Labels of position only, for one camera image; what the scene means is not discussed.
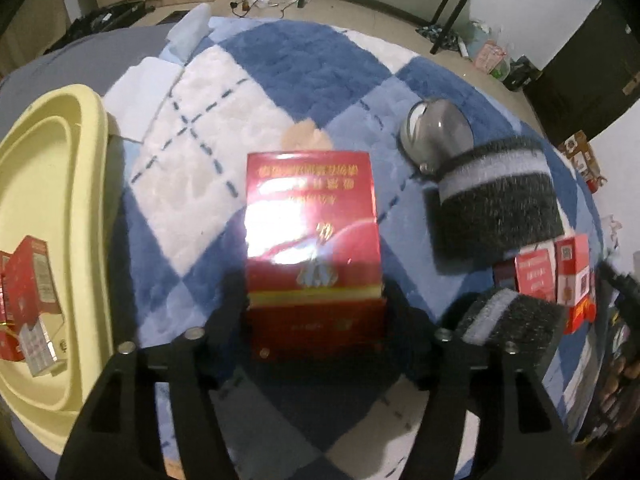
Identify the power strip with cables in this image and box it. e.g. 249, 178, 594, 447
229, 0, 301, 16

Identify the white folded cloth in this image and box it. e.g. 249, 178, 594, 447
102, 57, 185, 145

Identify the blue white checked plush blanket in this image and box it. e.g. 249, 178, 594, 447
102, 16, 608, 480

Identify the clear glass cup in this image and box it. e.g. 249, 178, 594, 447
398, 98, 475, 176

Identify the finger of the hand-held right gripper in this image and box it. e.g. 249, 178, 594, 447
596, 259, 640, 306

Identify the pink packet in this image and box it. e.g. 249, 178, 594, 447
474, 40, 512, 74

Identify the black folding table frame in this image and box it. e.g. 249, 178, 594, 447
429, 0, 482, 56

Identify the dark red small box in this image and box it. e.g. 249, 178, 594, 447
492, 262, 519, 289

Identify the black cabinet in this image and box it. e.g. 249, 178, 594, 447
522, 0, 640, 147

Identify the large red gold-print box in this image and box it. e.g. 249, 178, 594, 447
244, 150, 389, 364

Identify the red box white label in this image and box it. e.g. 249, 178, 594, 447
9, 235, 64, 327

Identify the silver white small box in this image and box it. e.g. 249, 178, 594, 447
19, 317, 69, 379

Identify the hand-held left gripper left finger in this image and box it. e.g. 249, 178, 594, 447
56, 271, 252, 480

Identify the grey bed sheet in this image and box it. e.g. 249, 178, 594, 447
0, 24, 173, 480

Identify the cardboard box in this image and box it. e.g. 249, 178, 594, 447
557, 130, 609, 194

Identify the black bag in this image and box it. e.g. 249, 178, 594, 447
64, 2, 157, 42

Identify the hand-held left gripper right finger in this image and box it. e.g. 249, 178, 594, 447
384, 281, 585, 480

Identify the dark green patterned bag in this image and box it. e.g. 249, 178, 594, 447
414, 22, 462, 52

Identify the pale yellow plastic tray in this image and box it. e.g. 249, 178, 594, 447
0, 83, 115, 455

